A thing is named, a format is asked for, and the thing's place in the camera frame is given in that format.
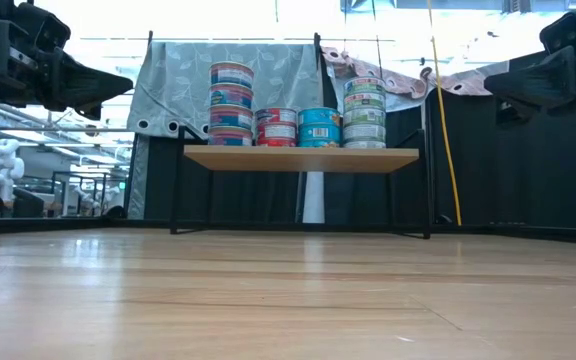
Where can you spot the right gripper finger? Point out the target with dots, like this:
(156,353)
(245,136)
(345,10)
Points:
(538,80)
(510,112)

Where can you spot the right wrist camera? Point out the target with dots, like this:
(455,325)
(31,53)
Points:
(565,32)

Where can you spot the white robot figure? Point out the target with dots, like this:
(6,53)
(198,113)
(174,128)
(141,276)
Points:
(113,192)
(4,160)
(86,199)

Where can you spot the black metal rack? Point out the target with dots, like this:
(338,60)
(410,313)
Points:
(55,192)

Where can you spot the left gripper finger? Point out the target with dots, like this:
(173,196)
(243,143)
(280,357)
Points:
(90,111)
(88,82)

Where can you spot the pink grommet curtain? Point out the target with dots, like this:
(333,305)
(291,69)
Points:
(408,85)

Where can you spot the white pole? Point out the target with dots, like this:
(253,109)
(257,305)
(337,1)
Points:
(314,197)

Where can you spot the black backdrop curtain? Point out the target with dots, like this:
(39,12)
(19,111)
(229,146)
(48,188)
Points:
(543,175)

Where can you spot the black chair back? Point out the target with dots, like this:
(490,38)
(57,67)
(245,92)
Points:
(28,204)

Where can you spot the wooden shelf board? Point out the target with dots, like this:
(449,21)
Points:
(298,159)

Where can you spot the black table frame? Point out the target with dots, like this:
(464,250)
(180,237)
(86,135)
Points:
(518,232)

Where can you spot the wooden shelf with black legs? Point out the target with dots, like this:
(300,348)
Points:
(174,200)

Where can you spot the black curtain stand post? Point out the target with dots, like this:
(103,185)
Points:
(150,37)
(317,40)

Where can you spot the grey leaf-print curtain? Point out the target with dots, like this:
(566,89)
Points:
(178,85)

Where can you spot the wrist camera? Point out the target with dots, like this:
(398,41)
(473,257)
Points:
(43,27)
(565,32)

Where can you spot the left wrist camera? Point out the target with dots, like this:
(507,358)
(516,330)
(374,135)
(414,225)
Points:
(43,27)

